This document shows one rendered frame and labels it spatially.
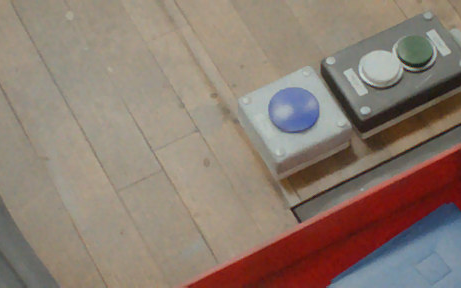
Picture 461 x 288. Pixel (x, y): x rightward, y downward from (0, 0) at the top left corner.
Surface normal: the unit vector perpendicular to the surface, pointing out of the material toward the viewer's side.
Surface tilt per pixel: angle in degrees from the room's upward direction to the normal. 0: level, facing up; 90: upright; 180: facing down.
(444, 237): 0
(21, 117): 0
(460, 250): 0
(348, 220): 90
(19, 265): 18
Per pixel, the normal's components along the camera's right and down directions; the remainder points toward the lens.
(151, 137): 0.01, -0.51
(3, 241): 0.21, -0.29
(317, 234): 0.49, 0.75
